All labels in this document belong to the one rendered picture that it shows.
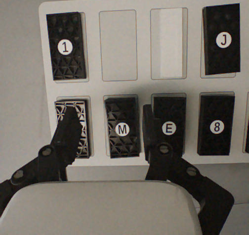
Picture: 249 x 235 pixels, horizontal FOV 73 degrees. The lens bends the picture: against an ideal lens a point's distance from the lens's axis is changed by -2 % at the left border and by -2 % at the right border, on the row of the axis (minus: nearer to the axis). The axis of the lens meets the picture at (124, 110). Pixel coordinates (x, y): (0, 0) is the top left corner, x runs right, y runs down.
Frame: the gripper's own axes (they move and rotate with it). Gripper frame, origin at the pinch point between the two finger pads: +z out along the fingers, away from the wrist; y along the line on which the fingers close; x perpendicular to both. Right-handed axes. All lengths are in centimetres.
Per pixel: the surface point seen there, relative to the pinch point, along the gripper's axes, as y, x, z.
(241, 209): 22.7, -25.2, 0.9
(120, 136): 0.2, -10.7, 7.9
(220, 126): 16.1, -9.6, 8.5
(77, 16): -5.4, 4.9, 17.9
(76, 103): -6.7, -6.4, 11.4
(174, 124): 8.8, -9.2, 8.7
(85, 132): -5.7, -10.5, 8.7
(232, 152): 19.3, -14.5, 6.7
